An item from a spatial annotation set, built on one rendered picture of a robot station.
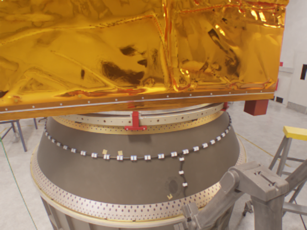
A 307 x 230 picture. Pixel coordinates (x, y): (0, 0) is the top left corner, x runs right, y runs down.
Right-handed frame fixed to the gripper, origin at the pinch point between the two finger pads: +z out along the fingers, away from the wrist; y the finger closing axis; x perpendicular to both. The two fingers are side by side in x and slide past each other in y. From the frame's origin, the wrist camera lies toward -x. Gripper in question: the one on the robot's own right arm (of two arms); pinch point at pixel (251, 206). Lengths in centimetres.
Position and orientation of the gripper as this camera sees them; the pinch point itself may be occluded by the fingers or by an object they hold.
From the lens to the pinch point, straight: 128.0
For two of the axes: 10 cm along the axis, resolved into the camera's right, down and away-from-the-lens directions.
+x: 2.4, 7.5, -6.2
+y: -9.6, 0.9, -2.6
